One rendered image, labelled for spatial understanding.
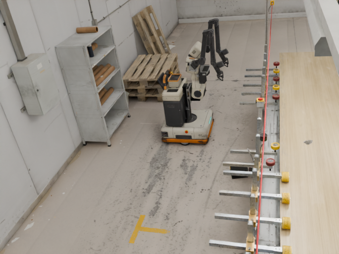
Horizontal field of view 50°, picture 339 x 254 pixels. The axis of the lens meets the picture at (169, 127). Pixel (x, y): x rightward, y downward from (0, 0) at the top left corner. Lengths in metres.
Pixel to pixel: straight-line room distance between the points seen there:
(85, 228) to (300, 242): 2.43
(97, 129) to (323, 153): 3.18
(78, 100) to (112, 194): 1.46
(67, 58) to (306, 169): 3.25
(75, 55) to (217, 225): 2.75
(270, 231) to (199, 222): 1.13
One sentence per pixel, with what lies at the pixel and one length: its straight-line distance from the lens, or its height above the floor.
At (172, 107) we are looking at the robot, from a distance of 4.87.
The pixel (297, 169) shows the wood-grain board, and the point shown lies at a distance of 3.22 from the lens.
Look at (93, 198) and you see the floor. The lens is 4.57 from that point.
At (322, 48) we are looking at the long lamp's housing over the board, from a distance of 1.58.
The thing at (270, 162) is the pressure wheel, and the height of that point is 0.91.
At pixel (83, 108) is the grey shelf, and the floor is 0.64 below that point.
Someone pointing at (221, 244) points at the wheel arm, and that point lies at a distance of 2.52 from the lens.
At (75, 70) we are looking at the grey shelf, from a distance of 5.00.
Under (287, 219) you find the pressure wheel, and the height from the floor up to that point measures 0.98.
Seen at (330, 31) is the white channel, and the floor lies 2.46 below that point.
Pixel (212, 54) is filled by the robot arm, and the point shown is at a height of 1.33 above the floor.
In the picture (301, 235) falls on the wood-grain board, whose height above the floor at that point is 0.90.
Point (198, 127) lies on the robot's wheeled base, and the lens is 4.98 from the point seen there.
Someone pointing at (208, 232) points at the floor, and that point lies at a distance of 3.89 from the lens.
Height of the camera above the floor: 2.87
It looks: 31 degrees down
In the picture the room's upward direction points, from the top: 8 degrees counter-clockwise
